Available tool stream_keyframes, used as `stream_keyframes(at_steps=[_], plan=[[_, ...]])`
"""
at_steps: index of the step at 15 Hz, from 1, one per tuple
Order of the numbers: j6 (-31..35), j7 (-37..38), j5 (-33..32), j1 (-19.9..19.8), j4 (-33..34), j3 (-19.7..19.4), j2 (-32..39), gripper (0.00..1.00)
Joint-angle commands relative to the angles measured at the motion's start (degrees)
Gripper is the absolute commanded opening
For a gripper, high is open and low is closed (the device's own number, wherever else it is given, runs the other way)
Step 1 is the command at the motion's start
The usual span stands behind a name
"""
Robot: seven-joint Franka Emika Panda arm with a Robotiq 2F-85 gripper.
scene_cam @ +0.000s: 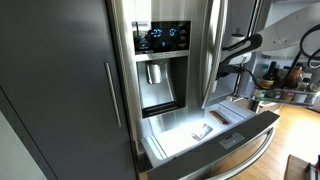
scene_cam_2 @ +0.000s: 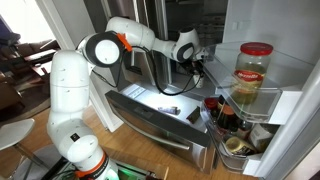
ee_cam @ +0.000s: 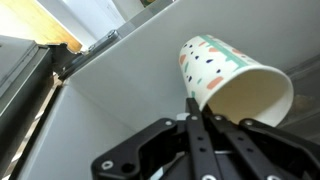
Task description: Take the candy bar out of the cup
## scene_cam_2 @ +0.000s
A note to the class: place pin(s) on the white carton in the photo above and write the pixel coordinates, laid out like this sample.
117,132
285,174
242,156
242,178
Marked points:
263,135

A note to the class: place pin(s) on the large clear door shelf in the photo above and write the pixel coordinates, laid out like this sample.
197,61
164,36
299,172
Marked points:
283,76

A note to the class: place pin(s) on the dark bottle orange cap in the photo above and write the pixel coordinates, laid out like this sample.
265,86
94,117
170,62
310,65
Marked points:
227,116

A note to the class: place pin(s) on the yellow jar lying sideways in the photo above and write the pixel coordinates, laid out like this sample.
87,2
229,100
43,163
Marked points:
240,146

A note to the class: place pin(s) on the small bottle silver cap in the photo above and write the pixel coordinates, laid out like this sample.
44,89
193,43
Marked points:
245,130

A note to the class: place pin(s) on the glass jar red lid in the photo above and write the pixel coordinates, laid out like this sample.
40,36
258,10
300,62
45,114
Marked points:
251,80

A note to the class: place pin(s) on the red green burrito package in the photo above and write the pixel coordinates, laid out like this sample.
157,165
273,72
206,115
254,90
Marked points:
193,115

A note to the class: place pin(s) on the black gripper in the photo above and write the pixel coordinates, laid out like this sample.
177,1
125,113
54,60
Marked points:
193,66

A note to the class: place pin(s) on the refrigerator cabinet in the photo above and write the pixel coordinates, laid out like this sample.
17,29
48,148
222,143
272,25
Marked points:
213,16

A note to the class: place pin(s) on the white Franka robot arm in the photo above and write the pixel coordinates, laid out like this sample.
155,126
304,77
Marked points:
70,86

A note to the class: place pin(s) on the stainless door with dispenser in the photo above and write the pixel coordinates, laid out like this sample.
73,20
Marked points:
146,71

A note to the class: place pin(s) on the stainless steel freezer drawer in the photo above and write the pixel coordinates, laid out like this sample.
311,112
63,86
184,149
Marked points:
150,130

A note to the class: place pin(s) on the small clear door bin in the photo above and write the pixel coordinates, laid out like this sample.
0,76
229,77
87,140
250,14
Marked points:
233,160

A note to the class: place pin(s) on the white chair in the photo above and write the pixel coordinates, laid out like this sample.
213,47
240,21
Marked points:
15,133

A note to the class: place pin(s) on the red capped bottle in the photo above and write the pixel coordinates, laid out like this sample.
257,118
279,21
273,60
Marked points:
211,103

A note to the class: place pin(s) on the grey drawer control panel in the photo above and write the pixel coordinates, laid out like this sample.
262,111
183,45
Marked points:
143,112

